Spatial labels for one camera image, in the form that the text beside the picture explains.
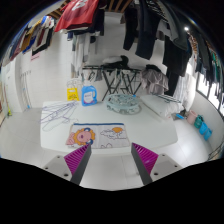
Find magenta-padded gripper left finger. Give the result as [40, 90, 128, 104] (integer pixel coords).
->
[42, 143, 92, 186]

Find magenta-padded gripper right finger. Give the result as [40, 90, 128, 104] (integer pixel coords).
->
[130, 142, 184, 186]

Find cartoon print towel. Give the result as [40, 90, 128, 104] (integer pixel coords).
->
[65, 122, 132, 150]

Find large white pillow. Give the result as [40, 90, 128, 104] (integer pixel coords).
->
[139, 94, 184, 118]

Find pale blue round peg hanger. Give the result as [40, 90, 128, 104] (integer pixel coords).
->
[105, 93, 142, 115]

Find pink bucket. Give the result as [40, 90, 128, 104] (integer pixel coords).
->
[186, 110, 199, 125]

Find blue detergent bottle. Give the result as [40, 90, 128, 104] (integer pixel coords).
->
[81, 84, 98, 107]

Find teal bucket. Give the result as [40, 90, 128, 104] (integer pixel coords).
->
[194, 114, 205, 129]

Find yellow floor sign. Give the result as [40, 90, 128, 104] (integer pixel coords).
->
[66, 87, 80, 102]

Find blue plastic container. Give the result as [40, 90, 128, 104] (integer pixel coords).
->
[199, 121, 213, 141]

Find white peg hanger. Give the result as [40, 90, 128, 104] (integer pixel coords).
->
[66, 78, 83, 89]

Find grey garment on rack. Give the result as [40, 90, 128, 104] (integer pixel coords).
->
[140, 68, 170, 96]

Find black folding drying rack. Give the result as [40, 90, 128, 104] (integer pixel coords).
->
[82, 64, 143, 101]

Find white bedding on rack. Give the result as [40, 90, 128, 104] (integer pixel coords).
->
[101, 54, 130, 70]

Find black hanging trousers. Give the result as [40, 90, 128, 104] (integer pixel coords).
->
[162, 19, 192, 98]

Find white hanging clothes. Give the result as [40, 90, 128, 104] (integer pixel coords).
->
[71, 32, 98, 79]

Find dark hanging clothes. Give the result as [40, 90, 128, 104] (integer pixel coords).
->
[122, 0, 161, 61]

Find row of colourful hanging clothes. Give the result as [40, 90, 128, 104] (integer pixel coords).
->
[8, 14, 56, 62]

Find red hanging shirt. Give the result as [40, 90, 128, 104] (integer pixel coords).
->
[54, 0, 100, 33]

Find purple wire clothes hanger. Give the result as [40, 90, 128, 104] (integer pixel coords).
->
[39, 101, 78, 125]
[46, 100, 80, 116]

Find pink wall notice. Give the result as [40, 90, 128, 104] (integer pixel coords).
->
[30, 52, 42, 62]

